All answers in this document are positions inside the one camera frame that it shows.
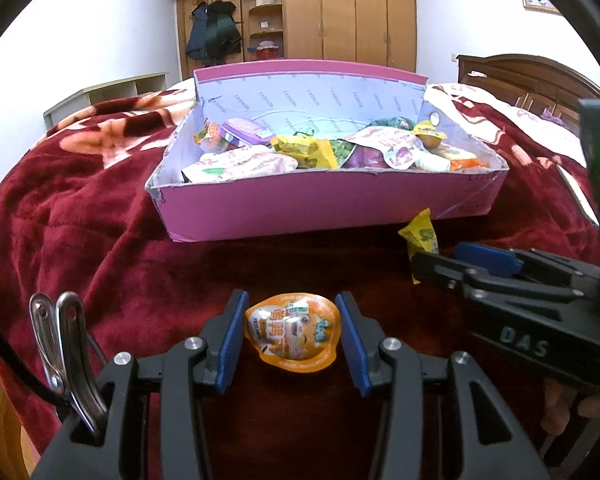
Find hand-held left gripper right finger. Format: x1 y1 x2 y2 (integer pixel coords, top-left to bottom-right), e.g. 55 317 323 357
334 291 551 480

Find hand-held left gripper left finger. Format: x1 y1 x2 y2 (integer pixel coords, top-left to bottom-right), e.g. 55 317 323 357
32 288 250 480

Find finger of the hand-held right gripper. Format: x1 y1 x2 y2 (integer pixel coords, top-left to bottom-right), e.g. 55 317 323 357
409 251 588 311
454 241 600 283

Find small yellow candy packet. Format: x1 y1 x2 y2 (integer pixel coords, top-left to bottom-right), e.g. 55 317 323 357
397 208 440 263

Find orange jelly cup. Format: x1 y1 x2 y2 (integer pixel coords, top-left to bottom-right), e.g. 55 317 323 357
244 292 342 373

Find golden noodle packet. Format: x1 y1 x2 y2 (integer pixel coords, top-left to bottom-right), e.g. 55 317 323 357
447 145 491 171

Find pink spouted jelly pouch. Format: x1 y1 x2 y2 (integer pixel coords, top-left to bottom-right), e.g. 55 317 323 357
342 127 451 172

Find yellow jelly cup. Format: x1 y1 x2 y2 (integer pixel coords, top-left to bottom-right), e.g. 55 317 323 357
412 120 448 148

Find pink cardboard box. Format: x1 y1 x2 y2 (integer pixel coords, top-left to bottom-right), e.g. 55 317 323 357
145 59 510 243

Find green pea packet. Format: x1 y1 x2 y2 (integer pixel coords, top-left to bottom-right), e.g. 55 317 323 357
330 137 356 161

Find green snack packet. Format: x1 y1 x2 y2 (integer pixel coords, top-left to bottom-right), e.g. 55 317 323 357
370 116 416 130

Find pale pink barcode pouch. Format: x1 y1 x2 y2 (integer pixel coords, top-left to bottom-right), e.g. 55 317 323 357
182 147 300 183

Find yellow striped sausage packet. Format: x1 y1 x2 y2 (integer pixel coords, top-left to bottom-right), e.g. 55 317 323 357
272 135 338 170

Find small orange striped packet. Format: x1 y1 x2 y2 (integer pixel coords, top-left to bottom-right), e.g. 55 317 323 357
194 122 226 153

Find purple jelly cup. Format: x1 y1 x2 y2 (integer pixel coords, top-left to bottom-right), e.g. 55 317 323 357
219 117 273 147

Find person's right hand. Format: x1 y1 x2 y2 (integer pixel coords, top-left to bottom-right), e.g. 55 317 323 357
540 377 600 433

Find metal clip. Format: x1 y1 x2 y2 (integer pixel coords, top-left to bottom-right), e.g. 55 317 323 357
29 290 108 448

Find wooden headboard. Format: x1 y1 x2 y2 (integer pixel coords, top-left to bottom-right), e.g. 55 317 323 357
456 53 600 128

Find red floral blanket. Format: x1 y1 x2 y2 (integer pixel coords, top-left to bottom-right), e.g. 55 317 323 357
0 82 600 480

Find wooden wardrobe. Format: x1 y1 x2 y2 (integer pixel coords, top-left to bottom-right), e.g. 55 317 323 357
158 0 418 73

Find low open shelf unit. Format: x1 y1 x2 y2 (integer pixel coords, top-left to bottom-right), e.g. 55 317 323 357
43 72 168 131

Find dark blue hanging jacket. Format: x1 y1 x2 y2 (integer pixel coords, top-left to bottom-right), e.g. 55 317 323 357
185 2 212 63

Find dark green hanging jacket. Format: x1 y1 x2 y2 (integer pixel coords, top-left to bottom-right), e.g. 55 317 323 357
207 1 243 61

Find black cable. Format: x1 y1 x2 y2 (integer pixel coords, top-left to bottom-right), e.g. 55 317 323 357
0 302 71 411

